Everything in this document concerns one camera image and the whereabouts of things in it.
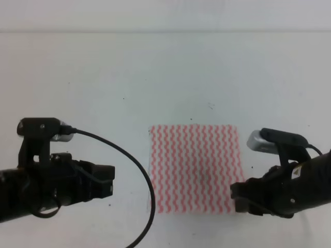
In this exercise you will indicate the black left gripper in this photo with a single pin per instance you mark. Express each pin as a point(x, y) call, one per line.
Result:
point(64, 181)

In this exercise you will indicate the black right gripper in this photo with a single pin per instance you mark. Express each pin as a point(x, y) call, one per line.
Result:
point(281, 192)

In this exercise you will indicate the pink white striped towel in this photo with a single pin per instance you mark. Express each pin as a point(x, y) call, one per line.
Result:
point(192, 167)

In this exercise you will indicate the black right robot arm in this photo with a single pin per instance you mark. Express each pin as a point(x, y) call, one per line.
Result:
point(318, 180)

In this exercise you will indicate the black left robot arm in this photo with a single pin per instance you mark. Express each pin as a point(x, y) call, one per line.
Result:
point(17, 195)

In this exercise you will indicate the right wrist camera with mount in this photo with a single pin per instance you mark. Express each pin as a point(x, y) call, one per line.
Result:
point(288, 146)

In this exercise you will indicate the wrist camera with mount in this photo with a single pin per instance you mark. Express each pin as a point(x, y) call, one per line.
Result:
point(37, 135)
point(288, 146)

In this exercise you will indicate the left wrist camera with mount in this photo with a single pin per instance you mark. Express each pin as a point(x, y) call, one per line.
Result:
point(37, 135)

